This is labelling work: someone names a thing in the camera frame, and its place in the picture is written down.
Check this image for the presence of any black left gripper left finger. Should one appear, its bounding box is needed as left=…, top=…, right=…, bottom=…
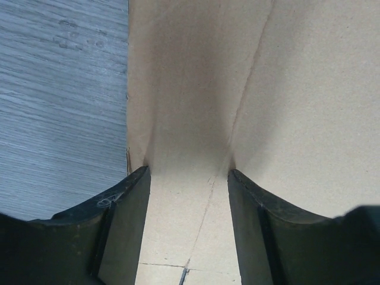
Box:
left=1, top=166, right=151, bottom=284

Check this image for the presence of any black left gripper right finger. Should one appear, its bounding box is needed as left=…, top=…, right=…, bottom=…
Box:
left=227, top=169, right=379, bottom=284

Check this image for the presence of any brown cardboard box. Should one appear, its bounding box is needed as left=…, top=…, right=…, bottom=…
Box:
left=127, top=1, right=379, bottom=284

